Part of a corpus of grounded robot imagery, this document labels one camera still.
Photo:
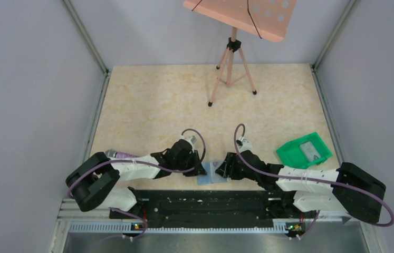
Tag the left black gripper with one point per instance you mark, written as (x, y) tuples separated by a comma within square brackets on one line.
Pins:
[(196, 161)]

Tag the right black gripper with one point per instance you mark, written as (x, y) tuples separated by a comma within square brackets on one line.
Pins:
[(228, 168)]

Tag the beige card holder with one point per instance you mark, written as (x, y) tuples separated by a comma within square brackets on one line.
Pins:
[(211, 177)]

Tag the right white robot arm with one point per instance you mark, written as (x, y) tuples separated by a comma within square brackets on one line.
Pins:
[(347, 189)]

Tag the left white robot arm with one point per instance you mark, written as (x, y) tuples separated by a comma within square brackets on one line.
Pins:
[(93, 184)]

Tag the card in green bin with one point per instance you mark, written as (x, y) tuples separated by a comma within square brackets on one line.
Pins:
[(310, 151)]

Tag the green plastic bin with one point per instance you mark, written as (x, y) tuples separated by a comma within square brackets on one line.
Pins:
[(291, 155)]

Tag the purple glitter microphone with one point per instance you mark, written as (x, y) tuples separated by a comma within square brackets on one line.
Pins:
[(118, 154)]

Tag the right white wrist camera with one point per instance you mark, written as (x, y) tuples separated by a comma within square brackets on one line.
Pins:
[(243, 145)]

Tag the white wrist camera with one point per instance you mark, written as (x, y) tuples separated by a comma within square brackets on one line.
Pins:
[(191, 139), (243, 145)]

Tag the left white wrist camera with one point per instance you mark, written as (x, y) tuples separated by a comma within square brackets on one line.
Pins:
[(191, 139)]

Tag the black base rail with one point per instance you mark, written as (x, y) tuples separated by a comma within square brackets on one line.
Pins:
[(215, 209)]

